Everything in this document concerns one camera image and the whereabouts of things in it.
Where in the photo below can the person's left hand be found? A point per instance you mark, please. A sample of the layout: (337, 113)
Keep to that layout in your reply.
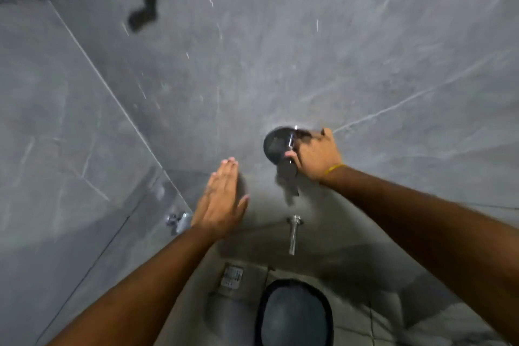
(217, 206)

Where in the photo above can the person's right hand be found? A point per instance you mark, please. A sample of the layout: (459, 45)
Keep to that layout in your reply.
(318, 157)

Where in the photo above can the person's left thumb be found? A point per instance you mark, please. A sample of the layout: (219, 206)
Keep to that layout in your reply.
(242, 207)

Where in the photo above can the person's right thumb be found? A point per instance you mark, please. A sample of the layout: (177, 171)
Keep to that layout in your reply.
(293, 157)

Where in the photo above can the black round shower mixer valve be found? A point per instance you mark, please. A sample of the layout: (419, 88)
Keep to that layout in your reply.
(277, 146)

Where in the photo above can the person's left forearm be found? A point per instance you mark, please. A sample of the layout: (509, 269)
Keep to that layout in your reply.
(138, 301)

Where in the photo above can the person's right forearm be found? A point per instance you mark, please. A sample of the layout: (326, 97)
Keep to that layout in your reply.
(429, 236)

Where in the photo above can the yellow wrist band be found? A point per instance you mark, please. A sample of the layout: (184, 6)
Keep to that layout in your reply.
(333, 169)

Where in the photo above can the square floor drain grate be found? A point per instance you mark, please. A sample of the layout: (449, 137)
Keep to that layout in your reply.
(232, 276)

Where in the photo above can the dark round bucket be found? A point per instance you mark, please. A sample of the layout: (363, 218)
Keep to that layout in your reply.
(294, 317)

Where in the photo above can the chrome wall spout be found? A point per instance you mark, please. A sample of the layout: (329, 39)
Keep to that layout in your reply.
(294, 234)

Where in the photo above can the chrome wall tap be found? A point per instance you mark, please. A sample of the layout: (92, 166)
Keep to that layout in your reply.
(180, 222)

